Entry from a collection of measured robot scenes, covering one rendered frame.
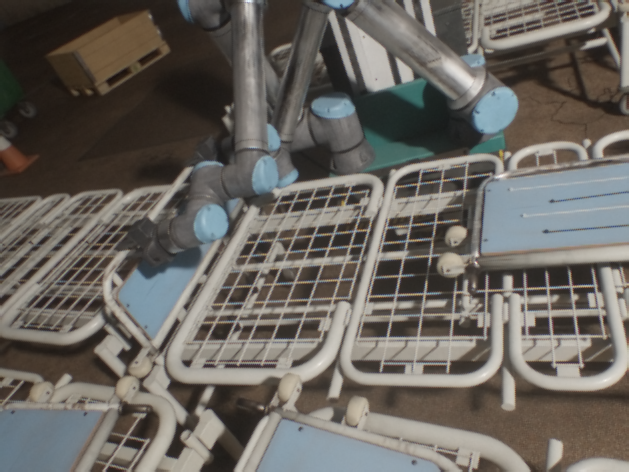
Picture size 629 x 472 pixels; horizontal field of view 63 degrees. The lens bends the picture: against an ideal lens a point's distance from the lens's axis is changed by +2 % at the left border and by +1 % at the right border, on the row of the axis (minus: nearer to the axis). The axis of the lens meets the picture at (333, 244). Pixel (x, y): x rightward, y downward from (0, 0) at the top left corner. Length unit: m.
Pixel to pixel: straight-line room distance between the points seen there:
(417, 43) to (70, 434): 1.37
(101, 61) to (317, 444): 6.48
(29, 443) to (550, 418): 1.39
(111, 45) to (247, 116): 5.99
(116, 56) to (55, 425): 6.10
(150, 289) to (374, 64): 1.15
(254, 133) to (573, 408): 1.18
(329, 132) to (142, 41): 5.76
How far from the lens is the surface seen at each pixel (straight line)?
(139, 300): 1.56
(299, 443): 1.08
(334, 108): 1.86
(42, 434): 1.57
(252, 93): 1.37
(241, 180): 1.29
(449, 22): 2.12
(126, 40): 7.39
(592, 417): 1.68
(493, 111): 1.68
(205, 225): 1.27
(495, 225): 1.37
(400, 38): 1.54
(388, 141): 2.08
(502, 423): 1.67
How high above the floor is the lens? 1.44
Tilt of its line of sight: 36 degrees down
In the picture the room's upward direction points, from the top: 24 degrees counter-clockwise
